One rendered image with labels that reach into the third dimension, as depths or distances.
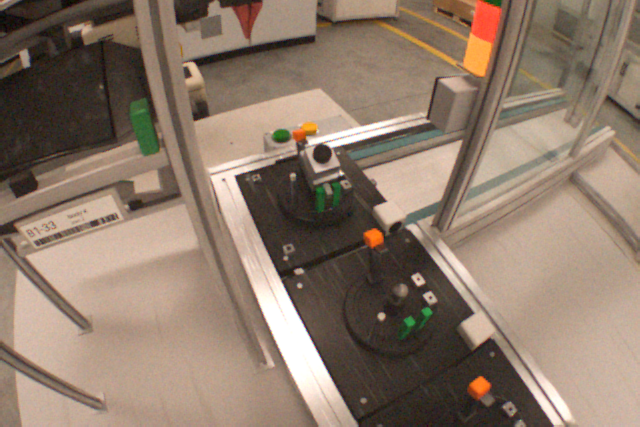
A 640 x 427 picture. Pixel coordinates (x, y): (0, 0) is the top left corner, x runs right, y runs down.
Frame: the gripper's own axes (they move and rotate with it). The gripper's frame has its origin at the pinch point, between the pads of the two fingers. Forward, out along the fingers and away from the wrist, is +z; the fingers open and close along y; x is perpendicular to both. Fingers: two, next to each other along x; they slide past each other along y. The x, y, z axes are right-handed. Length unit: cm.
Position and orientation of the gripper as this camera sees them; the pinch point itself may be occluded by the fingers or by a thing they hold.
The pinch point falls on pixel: (246, 34)
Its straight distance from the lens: 64.4
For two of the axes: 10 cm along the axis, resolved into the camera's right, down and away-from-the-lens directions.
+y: 9.0, -2.8, 3.2
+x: -4.3, -6.4, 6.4
